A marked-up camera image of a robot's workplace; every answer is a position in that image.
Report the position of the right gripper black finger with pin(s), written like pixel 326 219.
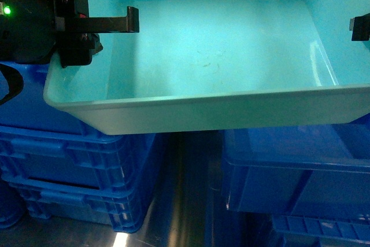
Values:
pixel 360 27

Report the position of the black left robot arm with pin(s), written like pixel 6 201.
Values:
pixel 33 30

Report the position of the blue crate lower left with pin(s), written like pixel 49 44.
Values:
pixel 62 167

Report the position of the blue crate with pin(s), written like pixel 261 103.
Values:
pixel 300 186
pixel 62 167

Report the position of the blue crate lower right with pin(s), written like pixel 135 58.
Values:
pixel 300 186

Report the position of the light cyan plastic bin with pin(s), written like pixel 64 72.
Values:
pixel 219 64

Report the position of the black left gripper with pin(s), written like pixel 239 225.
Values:
pixel 76 33

